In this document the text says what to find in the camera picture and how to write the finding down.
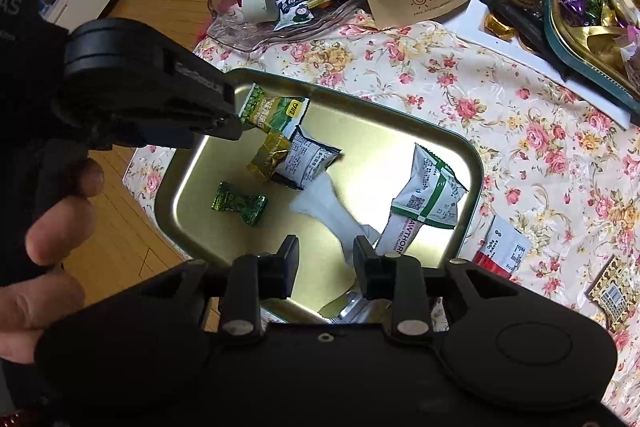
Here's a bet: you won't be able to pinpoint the red and white packet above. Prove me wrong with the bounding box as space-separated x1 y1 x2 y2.
472 214 533 280

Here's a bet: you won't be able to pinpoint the plain white packet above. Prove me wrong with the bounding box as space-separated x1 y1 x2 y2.
289 174 381 265

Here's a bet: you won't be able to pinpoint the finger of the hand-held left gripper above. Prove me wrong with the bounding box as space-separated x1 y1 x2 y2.
192 113 244 142

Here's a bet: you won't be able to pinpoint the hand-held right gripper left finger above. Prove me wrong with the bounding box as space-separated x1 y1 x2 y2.
140 234 300 338

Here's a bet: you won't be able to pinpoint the green yellow snack packet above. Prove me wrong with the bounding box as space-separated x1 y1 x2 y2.
239 83 311 132

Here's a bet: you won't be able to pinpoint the gold candy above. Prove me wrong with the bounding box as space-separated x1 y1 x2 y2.
246 130 292 182

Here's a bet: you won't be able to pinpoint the green and white packet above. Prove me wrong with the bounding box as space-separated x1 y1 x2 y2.
375 143 468 258

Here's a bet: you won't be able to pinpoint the gold patterned packet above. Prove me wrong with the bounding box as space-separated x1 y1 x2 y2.
587 254 640 333

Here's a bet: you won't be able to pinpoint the person's left hand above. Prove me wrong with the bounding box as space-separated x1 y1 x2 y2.
0 158 106 365

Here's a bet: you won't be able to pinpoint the white and black packet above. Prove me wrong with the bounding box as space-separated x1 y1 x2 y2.
270 125 343 192

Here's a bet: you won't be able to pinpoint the small white paper cup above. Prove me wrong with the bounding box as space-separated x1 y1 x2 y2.
240 0 279 22

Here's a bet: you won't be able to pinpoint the teal and gold candy tray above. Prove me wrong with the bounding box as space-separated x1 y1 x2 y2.
542 0 640 112

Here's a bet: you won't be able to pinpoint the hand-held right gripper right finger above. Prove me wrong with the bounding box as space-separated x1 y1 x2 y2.
352 235 521 339

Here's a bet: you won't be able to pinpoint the blue and white packet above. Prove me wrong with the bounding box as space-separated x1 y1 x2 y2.
273 0 318 31

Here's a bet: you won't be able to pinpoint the green candy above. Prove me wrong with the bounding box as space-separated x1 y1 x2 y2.
210 181 268 227

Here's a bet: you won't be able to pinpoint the clear glass dish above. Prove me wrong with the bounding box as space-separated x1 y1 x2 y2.
207 0 371 54

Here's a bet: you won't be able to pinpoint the dark snack packet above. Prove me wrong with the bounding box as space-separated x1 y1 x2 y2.
477 0 551 52

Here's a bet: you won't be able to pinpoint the floral tablecloth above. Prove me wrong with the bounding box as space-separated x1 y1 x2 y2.
122 21 640 413

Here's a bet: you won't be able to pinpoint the gold foil chocolates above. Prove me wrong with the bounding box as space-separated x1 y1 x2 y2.
484 14 518 40

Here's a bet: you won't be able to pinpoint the teal rimmed metal tray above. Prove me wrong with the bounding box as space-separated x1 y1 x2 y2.
154 68 485 323

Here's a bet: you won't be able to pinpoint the white board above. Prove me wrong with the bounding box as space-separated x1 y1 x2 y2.
457 0 633 130

